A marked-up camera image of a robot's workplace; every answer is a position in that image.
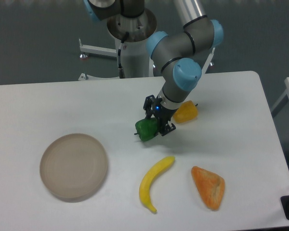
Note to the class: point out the yellow toy banana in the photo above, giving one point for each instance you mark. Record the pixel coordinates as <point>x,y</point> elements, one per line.
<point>149,178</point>

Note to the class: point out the yellow toy pepper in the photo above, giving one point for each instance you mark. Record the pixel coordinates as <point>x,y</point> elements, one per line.
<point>186,112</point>

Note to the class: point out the orange toy bread slice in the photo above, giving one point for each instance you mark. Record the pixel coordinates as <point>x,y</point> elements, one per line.
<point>210,187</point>

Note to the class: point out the beige round plate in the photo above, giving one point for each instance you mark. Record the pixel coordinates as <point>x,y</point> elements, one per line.
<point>74,167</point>

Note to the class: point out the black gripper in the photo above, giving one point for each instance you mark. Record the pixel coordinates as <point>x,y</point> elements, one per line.
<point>161,113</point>

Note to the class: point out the green toy pepper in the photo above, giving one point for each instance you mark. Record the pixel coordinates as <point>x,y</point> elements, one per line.
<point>146,129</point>

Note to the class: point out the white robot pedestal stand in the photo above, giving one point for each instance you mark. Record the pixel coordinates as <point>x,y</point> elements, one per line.
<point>137,41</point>

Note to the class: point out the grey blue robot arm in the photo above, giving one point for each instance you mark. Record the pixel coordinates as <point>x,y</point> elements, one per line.
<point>185,75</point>

